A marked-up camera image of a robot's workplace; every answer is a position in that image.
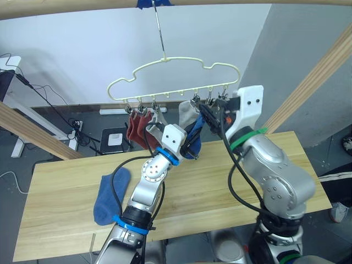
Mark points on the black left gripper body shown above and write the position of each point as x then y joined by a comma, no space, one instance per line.
187,147

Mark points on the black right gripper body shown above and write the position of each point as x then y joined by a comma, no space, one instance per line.
226,108

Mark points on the metal hanger clip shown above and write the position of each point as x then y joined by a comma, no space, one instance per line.
222,94
154,106
140,107
210,98
195,99
127,107

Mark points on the blue sock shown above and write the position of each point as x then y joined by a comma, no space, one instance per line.
197,143
105,200

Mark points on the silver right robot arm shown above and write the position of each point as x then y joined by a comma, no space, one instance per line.
275,170

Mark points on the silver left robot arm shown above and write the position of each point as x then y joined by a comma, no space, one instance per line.
149,189

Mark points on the cream plastic clip hanger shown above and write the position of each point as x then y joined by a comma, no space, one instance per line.
170,58

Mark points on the grey sock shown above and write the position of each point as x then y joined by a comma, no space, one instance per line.
187,114
156,132

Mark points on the red sock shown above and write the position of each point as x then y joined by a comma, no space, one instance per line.
132,129
145,132

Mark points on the white square box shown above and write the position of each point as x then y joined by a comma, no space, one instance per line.
115,139

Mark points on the black stool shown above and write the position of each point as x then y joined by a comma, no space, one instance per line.
103,140

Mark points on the slanted wooden beam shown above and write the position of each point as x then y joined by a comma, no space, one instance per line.
316,77
33,129

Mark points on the horizontal wooden beam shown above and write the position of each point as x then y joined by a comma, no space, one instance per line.
247,2

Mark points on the white power strip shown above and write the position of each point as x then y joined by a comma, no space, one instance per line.
75,130

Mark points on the blue tape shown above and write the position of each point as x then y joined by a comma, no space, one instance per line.
143,3

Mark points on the dark shoe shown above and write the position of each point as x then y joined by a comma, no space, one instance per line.
347,143

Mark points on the black trouser leg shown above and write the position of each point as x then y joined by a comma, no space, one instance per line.
338,187

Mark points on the grey sneaker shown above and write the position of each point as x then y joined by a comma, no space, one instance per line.
338,213

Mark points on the black monitor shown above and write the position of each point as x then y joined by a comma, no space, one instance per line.
5,85

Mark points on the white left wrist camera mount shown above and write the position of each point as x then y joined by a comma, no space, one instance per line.
173,137

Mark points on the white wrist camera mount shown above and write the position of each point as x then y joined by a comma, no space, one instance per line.
248,110
173,137

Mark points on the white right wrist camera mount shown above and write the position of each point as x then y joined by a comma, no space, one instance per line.
248,110

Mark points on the white desk frame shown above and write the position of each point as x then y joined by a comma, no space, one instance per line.
30,118

